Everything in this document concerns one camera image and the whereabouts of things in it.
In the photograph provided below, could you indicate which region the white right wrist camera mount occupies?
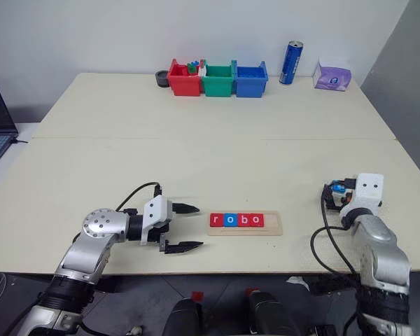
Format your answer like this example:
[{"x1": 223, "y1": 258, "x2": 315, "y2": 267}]
[{"x1": 339, "y1": 172, "x2": 386, "y2": 225}]

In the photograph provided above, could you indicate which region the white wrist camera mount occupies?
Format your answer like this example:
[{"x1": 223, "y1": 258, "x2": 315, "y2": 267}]
[
  {"x1": 339, "y1": 172, "x2": 386, "y2": 225},
  {"x1": 139, "y1": 195, "x2": 173, "y2": 247}
]

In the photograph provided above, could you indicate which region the blue drink can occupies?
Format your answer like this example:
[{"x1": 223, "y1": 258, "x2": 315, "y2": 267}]
[{"x1": 279, "y1": 39, "x2": 305, "y2": 86}]

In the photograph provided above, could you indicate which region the blue plastic bin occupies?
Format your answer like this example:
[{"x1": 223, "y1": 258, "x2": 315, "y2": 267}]
[{"x1": 234, "y1": 60, "x2": 270, "y2": 99}]

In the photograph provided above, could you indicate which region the wooden letter tray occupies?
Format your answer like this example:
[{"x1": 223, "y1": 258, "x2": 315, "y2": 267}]
[{"x1": 206, "y1": 210, "x2": 284, "y2": 237}]

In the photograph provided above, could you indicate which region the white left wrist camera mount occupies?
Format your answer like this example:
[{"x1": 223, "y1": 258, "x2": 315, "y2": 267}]
[{"x1": 139, "y1": 195, "x2": 173, "y2": 247}]

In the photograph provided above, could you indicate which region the green plastic bin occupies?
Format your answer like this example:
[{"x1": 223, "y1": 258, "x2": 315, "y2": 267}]
[{"x1": 199, "y1": 60, "x2": 237, "y2": 99}]

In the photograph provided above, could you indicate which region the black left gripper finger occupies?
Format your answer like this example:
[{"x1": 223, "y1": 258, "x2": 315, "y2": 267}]
[
  {"x1": 171, "y1": 202, "x2": 201, "y2": 216},
  {"x1": 164, "y1": 240, "x2": 204, "y2": 255}
]

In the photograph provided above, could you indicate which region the dark rounded shape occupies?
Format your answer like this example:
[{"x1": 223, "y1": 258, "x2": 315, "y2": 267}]
[
  {"x1": 162, "y1": 297, "x2": 204, "y2": 336},
  {"x1": 247, "y1": 290, "x2": 304, "y2": 336}
]

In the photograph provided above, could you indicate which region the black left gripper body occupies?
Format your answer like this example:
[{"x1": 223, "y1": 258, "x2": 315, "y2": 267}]
[{"x1": 158, "y1": 209, "x2": 175, "y2": 254}]

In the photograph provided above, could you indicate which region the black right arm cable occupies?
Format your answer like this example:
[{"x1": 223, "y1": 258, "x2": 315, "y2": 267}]
[{"x1": 309, "y1": 188, "x2": 364, "y2": 285}]

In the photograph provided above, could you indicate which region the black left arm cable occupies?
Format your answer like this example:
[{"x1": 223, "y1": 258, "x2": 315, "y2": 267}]
[{"x1": 114, "y1": 181, "x2": 162, "y2": 213}]

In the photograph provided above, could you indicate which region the red plastic bin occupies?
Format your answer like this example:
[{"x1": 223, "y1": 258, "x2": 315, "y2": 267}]
[{"x1": 167, "y1": 58, "x2": 202, "y2": 97}]

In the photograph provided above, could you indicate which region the black round holder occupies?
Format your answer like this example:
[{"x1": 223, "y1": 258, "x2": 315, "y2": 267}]
[{"x1": 155, "y1": 69, "x2": 171, "y2": 89}]

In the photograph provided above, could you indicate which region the white crumpled paper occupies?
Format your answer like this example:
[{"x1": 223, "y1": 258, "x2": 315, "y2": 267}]
[{"x1": 286, "y1": 276, "x2": 311, "y2": 291}]

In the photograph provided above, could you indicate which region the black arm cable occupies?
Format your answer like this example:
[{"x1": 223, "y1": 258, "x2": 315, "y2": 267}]
[
  {"x1": 114, "y1": 181, "x2": 162, "y2": 213},
  {"x1": 309, "y1": 188, "x2": 364, "y2": 285}
]

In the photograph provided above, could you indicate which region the purple tissue box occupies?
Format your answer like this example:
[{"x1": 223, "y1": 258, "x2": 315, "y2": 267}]
[{"x1": 313, "y1": 58, "x2": 353, "y2": 92}]

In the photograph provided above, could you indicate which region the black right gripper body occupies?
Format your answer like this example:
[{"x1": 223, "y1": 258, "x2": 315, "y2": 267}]
[{"x1": 335, "y1": 190, "x2": 354, "y2": 213}]

